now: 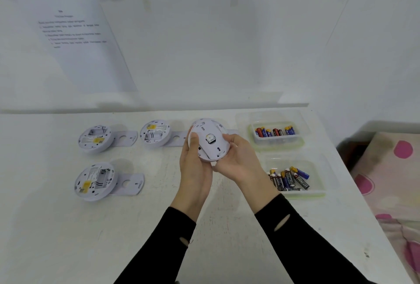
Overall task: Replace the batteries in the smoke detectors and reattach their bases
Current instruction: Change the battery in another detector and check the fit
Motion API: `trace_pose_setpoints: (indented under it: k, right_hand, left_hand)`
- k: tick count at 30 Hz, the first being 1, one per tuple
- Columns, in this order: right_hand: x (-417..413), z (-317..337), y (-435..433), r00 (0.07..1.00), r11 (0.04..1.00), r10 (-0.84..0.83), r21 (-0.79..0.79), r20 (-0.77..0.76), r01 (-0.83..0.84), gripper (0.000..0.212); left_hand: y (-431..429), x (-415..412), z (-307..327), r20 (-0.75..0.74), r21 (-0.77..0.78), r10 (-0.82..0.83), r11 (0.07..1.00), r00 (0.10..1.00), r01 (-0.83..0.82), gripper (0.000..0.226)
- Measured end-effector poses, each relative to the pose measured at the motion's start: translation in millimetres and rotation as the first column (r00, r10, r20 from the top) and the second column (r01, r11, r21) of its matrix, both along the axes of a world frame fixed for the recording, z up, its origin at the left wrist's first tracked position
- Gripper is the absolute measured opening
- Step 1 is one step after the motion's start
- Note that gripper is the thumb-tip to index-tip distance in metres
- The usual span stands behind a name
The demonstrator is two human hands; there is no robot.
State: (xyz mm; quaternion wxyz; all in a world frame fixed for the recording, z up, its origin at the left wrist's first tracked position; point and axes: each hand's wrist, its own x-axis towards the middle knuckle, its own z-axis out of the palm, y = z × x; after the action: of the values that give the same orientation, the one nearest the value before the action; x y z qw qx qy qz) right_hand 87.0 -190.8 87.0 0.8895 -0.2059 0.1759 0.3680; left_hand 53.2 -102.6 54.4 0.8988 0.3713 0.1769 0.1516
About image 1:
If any person's left hand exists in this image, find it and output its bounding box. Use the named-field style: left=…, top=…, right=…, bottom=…
left=170, top=126, right=214, bottom=222

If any person's right hand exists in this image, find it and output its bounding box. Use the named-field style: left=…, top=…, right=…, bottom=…
left=211, top=133, right=281, bottom=214

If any white round smoke detector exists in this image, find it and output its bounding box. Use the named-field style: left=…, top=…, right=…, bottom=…
left=77, top=125, right=116, bottom=154
left=140, top=119, right=172, bottom=147
left=189, top=118, right=231, bottom=163
left=73, top=162, right=119, bottom=202

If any person's left forearm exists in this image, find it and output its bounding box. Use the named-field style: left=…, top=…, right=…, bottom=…
left=113, top=207, right=197, bottom=284

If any person's right forearm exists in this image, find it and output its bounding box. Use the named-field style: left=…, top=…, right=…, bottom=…
left=254, top=193, right=378, bottom=284

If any clear plastic container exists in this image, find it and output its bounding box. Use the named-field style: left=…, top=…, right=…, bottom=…
left=235, top=111, right=311, bottom=151
left=259, top=154, right=339, bottom=200

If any pink dotted pillow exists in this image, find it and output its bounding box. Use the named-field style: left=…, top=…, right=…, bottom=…
left=349, top=131, right=420, bottom=222

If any white paper with text lines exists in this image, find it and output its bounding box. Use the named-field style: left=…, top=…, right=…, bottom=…
left=19, top=0, right=138, bottom=94

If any pink dotted bedsheet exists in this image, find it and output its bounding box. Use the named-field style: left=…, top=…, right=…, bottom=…
left=377, top=216, right=420, bottom=284

